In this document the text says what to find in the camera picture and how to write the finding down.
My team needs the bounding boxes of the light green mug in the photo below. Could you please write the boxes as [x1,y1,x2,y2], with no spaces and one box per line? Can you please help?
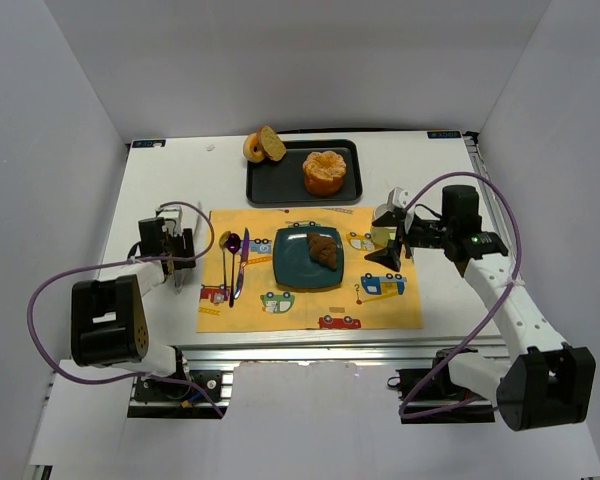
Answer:
[370,226,396,248]

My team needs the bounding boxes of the silver metal tongs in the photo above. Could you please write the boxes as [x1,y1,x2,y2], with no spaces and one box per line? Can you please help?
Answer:
[173,203,198,292]

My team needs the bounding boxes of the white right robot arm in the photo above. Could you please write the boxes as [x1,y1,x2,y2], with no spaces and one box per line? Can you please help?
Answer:
[366,185,596,431]

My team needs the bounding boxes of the brown chocolate bread piece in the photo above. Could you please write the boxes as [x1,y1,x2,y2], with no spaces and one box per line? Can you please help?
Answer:
[307,232,338,271]

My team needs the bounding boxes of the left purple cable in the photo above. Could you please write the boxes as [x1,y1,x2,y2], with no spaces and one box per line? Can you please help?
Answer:
[26,200,226,419]

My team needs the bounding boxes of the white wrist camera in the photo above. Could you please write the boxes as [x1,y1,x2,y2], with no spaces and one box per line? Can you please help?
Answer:
[155,205,183,224]
[386,187,409,211]

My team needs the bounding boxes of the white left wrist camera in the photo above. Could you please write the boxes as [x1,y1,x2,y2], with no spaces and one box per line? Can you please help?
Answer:
[155,205,183,224]

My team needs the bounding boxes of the black baking tray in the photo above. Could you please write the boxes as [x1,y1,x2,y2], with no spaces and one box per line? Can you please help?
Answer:
[246,139,363,207]

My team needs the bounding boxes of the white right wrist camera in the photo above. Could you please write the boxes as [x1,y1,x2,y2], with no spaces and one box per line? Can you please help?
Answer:
[386,187,409,211]

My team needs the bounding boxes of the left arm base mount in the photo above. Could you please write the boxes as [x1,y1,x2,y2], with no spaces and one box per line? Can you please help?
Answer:
[127,361,236,420]

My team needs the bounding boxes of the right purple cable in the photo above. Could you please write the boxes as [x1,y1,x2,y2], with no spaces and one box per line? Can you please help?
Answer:
[397,171,523,421]

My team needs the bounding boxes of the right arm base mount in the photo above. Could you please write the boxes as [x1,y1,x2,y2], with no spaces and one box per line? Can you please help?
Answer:
[386,348,496,425]

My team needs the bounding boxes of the sliced baguette piece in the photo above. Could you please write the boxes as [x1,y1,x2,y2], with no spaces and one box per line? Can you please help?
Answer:
[258,125,287,161]

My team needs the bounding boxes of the teal square plate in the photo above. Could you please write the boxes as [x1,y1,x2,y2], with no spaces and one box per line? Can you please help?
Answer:
[273,226,344,290]

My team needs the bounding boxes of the purple cable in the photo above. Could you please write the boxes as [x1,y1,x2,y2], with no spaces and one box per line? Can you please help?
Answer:
[397,171,523,421]
[26,200,226,419]

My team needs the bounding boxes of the purple iridescent knife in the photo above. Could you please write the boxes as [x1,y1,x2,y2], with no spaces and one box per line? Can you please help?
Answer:
[234,228,250,300]

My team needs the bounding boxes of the glazed donut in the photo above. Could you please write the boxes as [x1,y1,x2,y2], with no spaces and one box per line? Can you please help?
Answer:
[243,133,266,163]

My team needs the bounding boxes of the orange bundt cake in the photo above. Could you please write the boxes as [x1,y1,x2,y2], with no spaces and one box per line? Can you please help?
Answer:
[302,150,347,197]

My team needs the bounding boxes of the yellow car print placemat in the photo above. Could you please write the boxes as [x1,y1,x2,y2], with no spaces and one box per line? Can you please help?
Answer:
[197,207,423,333]

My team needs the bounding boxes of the purple iridescent spoon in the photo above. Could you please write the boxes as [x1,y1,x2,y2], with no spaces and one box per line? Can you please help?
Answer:
[226,232,242,308]

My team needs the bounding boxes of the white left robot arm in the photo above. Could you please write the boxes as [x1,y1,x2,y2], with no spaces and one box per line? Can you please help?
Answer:
[71,208,196,380]

